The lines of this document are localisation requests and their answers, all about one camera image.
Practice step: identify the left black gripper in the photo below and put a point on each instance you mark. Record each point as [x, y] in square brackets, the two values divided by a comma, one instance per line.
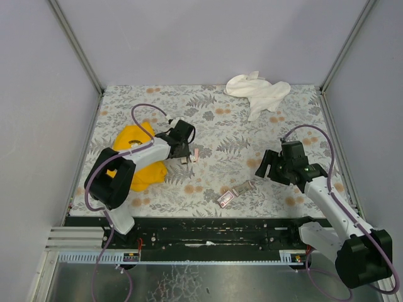
[181, 150]

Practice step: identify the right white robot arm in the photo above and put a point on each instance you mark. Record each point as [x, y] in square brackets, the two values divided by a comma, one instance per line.
[361, 254]

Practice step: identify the left aluminium frame post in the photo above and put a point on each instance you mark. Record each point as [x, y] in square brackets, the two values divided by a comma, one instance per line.
[75, 45]

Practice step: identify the yellow folded cloth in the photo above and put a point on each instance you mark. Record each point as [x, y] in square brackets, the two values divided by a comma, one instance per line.
[147, 157]

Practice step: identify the white crumpled cloth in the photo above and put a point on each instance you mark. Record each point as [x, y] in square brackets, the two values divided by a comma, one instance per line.
[261, 94]

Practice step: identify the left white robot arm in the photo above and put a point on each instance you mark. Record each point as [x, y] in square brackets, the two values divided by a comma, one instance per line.
[108, 184]

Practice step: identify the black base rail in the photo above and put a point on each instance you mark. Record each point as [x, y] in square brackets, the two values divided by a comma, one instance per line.
[211, 240]

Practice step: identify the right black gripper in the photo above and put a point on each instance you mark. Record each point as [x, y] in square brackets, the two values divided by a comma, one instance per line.
[272, 165]

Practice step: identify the right aluminium frame post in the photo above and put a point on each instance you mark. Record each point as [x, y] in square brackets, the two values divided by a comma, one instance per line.
[358, 25]

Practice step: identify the white red staple box sleeve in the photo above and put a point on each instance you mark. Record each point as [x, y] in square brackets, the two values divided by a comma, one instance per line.
[226, 198]

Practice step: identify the floral table mat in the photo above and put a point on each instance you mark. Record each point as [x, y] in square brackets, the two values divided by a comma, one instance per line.
[230, 149]

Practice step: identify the aluminium frame post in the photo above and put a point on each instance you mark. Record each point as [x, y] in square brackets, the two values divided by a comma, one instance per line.
[75, 45]
[358, 25]

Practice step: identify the white slotted cable duct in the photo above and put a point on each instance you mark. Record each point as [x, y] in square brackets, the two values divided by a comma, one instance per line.
[100, 258]

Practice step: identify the brown staple box tray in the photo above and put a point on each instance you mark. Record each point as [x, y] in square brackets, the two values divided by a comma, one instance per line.
[243, 188]

